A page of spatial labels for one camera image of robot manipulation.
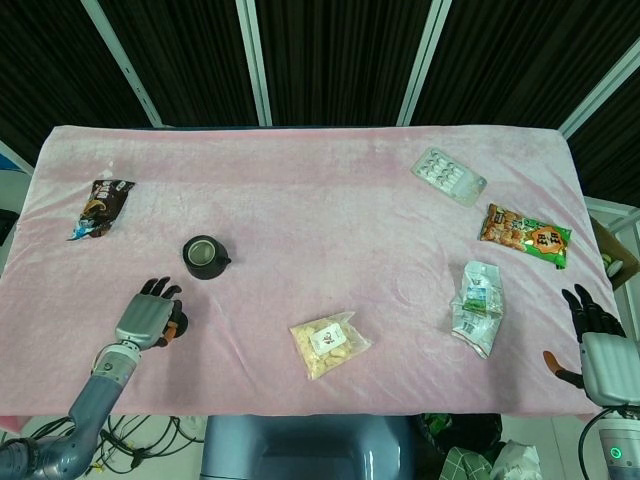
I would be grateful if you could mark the green checked cloth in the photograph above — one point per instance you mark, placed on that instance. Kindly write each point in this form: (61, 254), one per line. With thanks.
(465, 465)

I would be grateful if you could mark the pink plush table cloth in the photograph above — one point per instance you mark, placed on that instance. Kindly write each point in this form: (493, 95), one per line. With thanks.
(320, 210)

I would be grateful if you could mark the white frame post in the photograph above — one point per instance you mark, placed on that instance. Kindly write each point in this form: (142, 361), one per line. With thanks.
(425, 60)
(125, 65)
(600, 85)
(255, 65)

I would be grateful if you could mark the crumpled white green wrapper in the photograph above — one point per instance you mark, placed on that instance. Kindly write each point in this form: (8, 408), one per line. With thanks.
(477, 310)

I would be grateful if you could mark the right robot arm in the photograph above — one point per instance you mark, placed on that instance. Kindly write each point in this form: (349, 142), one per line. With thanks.
(617, 450)

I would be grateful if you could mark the black pleated curtain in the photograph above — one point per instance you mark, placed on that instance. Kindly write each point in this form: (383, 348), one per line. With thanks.
(340, 55)

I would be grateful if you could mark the black teapot lid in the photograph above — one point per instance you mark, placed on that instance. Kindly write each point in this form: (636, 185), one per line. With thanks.
(185, 324)

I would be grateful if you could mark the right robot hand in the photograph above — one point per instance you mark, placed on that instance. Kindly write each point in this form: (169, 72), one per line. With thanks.
(607, 365)

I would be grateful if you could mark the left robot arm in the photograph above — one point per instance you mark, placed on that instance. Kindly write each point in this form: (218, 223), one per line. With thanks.
(92, 400)

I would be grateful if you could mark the white plastic bag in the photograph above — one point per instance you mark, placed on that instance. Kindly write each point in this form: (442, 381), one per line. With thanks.
(515, 460)

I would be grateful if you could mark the brown chocolate snack packet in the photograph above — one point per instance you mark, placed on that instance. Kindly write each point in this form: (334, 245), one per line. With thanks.
(100, 207)

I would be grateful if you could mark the clear bag of yellow snacks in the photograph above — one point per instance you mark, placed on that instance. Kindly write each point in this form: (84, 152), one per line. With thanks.
(330, 345)

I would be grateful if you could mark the brown cardboard box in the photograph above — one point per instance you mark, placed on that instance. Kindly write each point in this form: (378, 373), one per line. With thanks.
(607, 245)

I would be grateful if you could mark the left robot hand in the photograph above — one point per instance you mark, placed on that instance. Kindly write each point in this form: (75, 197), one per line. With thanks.
(142, 317)

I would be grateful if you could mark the blue-grey robot torso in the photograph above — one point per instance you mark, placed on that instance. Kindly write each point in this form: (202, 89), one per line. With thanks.
(305, 450)

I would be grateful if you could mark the silver blister pack of hooks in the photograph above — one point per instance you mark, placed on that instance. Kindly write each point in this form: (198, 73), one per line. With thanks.
(445, 172)

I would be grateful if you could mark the black teapot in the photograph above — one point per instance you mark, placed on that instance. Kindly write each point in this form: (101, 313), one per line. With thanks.
(205, 267)

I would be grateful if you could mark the orange green snack packet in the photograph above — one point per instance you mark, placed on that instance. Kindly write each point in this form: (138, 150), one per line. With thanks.
(520, 232)

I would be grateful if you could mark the black waste bin bag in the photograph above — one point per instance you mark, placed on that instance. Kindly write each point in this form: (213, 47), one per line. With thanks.
(460, 430)

